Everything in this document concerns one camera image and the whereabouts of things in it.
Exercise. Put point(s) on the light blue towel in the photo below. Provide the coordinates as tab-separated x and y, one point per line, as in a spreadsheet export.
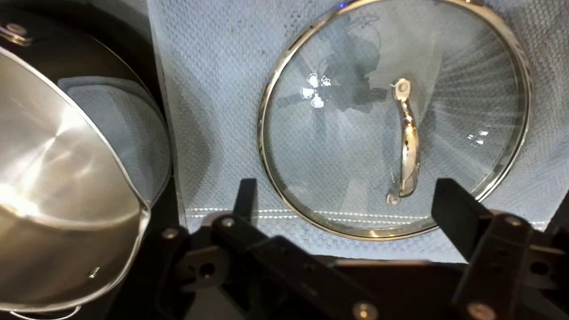
207	89

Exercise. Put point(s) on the clear glass pot lid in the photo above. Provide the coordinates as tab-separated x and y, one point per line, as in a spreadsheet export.
357	153

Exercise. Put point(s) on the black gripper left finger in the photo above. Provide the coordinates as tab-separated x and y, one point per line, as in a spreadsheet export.
279	272

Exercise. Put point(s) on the stainless steel pot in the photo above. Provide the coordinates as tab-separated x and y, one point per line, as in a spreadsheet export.
54	178

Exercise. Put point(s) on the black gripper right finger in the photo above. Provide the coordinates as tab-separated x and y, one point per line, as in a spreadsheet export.
504	267

